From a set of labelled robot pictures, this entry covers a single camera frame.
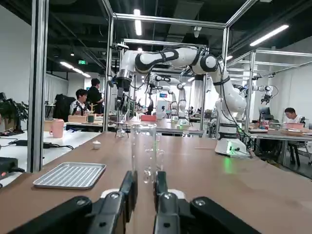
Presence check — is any light wooden box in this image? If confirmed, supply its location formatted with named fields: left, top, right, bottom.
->
left=67, top=115, right=88, bottom=123

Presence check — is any glass test tube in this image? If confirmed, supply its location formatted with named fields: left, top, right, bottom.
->
left=131, top=123, right=158, bottom=185

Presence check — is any round glass flask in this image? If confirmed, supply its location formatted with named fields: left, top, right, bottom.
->
left=116, top=121, right=125, bottom=138

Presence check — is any green potted plant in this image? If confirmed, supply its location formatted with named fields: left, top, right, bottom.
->
left=0, top=92, right=29, bottom=134

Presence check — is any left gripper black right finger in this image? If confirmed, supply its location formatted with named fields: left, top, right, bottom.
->
left=153, top=171, right=262, bottom=234

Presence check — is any pink plastic mug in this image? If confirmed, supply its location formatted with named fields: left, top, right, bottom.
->
left=48, top=118, right=65, bottom=139

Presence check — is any aluminium frame post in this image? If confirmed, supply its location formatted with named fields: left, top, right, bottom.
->
left=27, top=0, right=49, bottom=173
left=102, top=14, right=115, bottom=132

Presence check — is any background black monitor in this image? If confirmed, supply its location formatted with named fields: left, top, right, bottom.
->
left=258, top=106, right=271, bottom=120

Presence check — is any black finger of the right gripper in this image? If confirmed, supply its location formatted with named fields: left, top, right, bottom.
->
left=114, top=88, right=125, bottom=112

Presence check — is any person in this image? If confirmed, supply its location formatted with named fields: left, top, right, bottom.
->
left=283, top=107, right=306, bottom=125
left=70, top=89, right=91, bottom=115
left=86, top=78, right=105, bottom=115

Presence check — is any black base cable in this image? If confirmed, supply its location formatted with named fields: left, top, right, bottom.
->
left=233, top=149, right=256, bottom=158

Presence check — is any ribbed metal tray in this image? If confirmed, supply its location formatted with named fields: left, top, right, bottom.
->
left=33, top=162, right=107, bottom=191

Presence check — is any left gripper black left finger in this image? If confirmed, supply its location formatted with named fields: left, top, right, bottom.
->
left=7, top=170, right=139, bottom=234

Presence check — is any pink plastic basket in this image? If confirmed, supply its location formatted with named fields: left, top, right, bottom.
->
left=284, top=122, right=305, bottom=130

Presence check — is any large glass beaker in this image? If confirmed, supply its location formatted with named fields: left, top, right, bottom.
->
left=143, top=133, right=166, bottom=173

